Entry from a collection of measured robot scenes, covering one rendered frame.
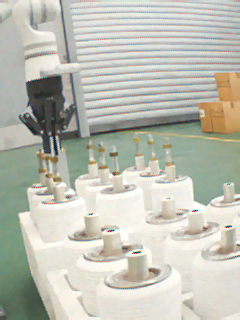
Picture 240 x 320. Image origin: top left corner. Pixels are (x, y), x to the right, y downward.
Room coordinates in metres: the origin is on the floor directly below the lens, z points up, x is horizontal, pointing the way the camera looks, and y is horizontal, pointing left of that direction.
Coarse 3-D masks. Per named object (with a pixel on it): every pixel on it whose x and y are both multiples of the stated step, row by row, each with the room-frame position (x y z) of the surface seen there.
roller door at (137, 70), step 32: (64, 0) 6.22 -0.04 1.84; (96, 0) 6.39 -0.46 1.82; (128, 0) 6.53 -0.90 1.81; (160, 0) 6.67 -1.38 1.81; (192, 0) 6.82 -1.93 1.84; (224, 0) 7.03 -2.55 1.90; (64, 32) 6.27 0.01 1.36; (96, 32) 6.37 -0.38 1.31; (128, 32) 6.49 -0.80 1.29; (160, 32) 6.63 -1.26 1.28; (192, 32) 6.80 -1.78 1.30; (224, 32) 6.96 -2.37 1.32; (96, 64) 6.33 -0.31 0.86; (128, 64) 6.46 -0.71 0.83; (160, 64) 6.61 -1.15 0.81; (192, 64) 6.75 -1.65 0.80; (224, 64) 6.93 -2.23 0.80; (96, 96) 6.31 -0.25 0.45; (128, 96) 6.45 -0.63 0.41; (160, 96) 6.56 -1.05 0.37; (192, 96) 6.71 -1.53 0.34; (96, 128) 6.31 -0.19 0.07; (128, 128) 6.40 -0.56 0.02
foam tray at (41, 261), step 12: (24, 216) 1.32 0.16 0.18; (204, 216) 1.05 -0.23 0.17; (24, 228) 1.19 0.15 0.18; (36, 228) 1.18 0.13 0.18; (132, 228) 1.05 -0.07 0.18; (24, 240) 1.34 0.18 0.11; (36, 240) 1.06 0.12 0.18; (132, 240) 1.02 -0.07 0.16; (36, 252) 0.99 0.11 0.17; (48, 252) 1.00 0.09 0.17; (60, 252) 1.00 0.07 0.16; (36, 264) 1.02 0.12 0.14; (48, 264) 0.99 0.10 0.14; (60, 264) 1.00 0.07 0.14; (36, 276) 1.14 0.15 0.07; (48, 300) 0.99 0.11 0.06; (48, 312) 1.01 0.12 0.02
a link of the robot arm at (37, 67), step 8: (40, 56) 1.04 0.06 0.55; (48, 56) 1.05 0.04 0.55; (56, 56) 1.07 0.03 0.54; (32, 64) 1.05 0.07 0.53; (40, 64) 1.04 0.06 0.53; (48, 64) 1.05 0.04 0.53; (56, 64) 1.06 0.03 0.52; (64, 64) 1.03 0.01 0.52; (72, 64) 1.04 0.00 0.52; (24, 72) 1.07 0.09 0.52; (32, 72) 1.05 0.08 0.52; (40, 72) 1.01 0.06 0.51; (48, 72) 1.00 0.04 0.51; (56, 72) 1.01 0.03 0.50; (64, 72) 1.02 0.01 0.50; (72, 72) 1.04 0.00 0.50
